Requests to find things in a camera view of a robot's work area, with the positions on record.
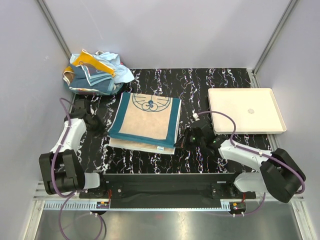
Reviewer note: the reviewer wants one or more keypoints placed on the yellow towel in basket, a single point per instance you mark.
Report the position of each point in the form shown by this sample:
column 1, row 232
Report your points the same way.
column 86, row 58

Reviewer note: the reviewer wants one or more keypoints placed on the white square tray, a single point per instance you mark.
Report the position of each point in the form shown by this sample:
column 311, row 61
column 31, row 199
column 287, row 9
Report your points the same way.
column 254, row 110

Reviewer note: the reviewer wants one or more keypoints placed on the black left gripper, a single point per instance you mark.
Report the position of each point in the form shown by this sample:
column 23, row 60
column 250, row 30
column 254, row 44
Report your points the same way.
column 101, row 131

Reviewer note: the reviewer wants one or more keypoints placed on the small circuit board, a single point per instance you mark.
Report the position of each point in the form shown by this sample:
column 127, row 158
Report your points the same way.
column 238, row 205
column 103, row 205

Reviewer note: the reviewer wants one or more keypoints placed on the right small circuit board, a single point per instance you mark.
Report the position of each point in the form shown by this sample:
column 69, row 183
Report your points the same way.
column 238, row 205

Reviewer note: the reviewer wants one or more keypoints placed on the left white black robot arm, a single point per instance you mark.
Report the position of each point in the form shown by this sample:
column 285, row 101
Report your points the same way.
column 60, row 168

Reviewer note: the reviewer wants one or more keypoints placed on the left small circuit board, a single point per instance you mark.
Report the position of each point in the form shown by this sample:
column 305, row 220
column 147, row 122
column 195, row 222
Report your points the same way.
column 103, row 205

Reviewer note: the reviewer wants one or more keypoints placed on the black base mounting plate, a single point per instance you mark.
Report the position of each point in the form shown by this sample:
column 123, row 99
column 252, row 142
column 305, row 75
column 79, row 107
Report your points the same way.
column 172, row 191

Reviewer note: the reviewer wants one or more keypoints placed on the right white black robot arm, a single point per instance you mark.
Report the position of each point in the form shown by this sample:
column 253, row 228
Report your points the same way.
column 274, row 172

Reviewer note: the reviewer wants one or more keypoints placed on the teal beige Doraemon towel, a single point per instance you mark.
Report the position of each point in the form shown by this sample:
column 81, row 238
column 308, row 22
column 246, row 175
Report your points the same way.
column 146, row 123

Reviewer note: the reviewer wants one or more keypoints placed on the light blue towel in basket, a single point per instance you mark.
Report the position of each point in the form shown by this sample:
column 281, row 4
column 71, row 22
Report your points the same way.
column 123, row 74

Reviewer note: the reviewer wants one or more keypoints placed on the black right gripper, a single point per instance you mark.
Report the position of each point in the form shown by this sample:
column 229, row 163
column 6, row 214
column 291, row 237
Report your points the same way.
column 183, row 142

